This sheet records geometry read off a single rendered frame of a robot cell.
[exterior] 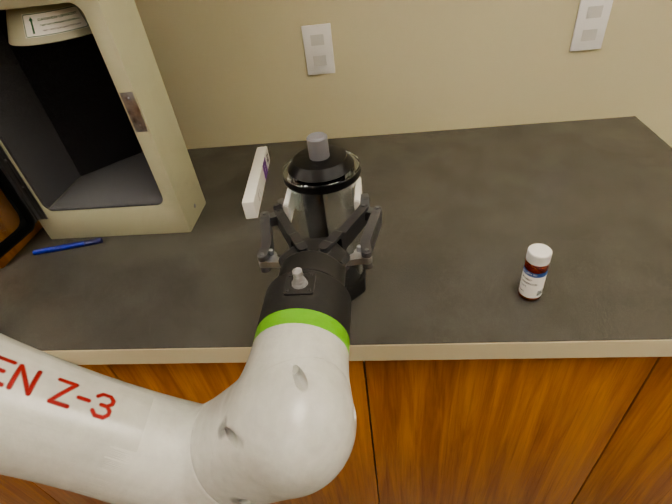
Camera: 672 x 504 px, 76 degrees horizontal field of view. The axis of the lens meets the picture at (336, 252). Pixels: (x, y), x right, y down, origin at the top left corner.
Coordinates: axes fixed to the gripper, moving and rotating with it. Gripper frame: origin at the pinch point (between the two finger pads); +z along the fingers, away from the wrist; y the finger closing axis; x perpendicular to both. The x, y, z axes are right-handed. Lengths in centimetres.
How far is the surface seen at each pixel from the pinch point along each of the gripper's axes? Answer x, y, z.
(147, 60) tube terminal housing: -13.8, 32.1, 25.3
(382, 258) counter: 18.0, -7.8, 6.5
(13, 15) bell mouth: -23, 49, 21
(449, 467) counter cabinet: 64, -20, -10
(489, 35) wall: -4, -35, 60
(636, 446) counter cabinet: 54, -55, -10
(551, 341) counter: 18.0, -31.0, -12.5
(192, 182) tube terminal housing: 11.1, 31.9, 25.4
